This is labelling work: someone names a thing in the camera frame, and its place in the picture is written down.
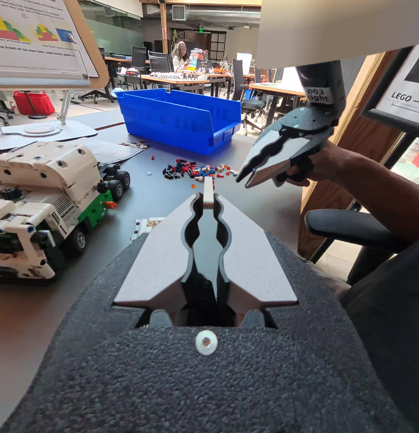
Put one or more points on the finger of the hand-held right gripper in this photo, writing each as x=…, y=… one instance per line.
x=280, y=160
x=265, y=143

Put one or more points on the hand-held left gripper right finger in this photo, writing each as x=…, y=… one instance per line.
x=260, y=270

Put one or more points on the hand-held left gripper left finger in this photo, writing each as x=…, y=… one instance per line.
x=155, y=267

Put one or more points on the pile of small lego pins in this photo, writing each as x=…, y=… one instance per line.
x=196, y=169

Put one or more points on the person's right forearm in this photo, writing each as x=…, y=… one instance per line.
x=381, y=189

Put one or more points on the white grey lego panel assembly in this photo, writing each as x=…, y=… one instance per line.
x=148, y=228

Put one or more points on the small tan lego parts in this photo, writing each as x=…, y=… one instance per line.
x=135, y=144

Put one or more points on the white green lego truck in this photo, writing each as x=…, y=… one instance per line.
x=44, y=189

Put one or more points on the person's right hand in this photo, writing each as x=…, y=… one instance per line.
x=331, y=165

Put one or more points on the wooden office desk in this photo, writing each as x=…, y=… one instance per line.
x=277, y=88
x=175, y=80

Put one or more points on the black office chair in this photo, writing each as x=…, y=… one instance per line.
x=159, y=62
x=246, y=98
x=139, y=59

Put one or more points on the black framed marker sign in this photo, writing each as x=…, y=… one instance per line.
x=398, y=98

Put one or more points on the blue plastic bin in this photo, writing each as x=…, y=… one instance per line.
x=175, y=121

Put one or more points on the black mesh armrest chair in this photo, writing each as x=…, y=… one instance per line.
x=351, y=226

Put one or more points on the grey paper sheet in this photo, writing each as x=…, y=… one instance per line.
x=111, y=152

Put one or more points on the light blue plastic bag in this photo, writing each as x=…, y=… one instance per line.
x=117, y=91

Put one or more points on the wooden clipboard stand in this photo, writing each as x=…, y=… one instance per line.
x=94, y=57

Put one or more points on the red plastic box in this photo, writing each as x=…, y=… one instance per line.
x=33, y=103

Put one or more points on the printed instruction sheet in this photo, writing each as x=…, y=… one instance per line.
x=33, y=40

